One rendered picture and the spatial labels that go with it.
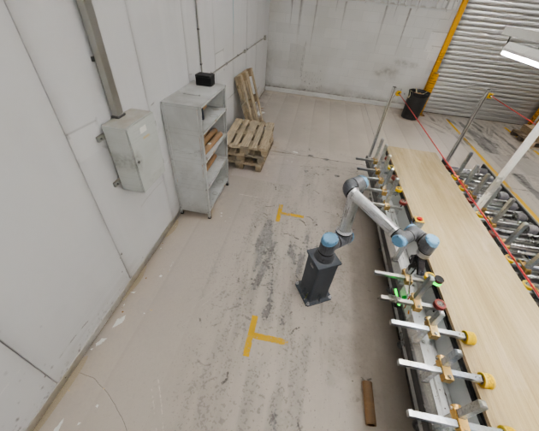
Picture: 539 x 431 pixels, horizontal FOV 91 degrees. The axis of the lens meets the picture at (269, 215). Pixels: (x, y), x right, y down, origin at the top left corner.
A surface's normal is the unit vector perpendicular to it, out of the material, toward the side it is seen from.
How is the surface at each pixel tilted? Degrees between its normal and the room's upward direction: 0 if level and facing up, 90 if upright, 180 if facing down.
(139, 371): 0
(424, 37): 90
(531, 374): 0
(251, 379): 0
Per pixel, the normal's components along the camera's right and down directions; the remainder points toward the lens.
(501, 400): 0.07, -0.75
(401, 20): -0.18, 0.64
